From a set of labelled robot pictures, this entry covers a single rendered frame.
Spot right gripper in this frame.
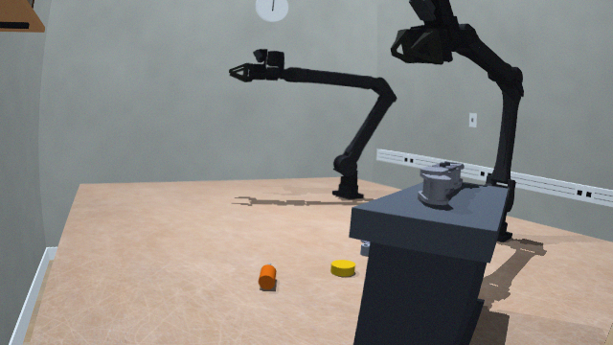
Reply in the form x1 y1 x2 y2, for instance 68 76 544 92
229 63 266 82

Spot orange cylinder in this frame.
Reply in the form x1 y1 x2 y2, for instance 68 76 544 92
259 264 277 289

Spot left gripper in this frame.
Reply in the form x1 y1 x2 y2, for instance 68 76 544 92
391 28 453 65

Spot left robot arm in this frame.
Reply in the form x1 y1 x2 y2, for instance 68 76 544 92
409 0 524 242

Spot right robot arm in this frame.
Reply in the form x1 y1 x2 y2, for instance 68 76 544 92
253 49 397 199

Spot yellow short cylinder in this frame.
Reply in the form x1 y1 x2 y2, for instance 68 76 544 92
330 260 355 277

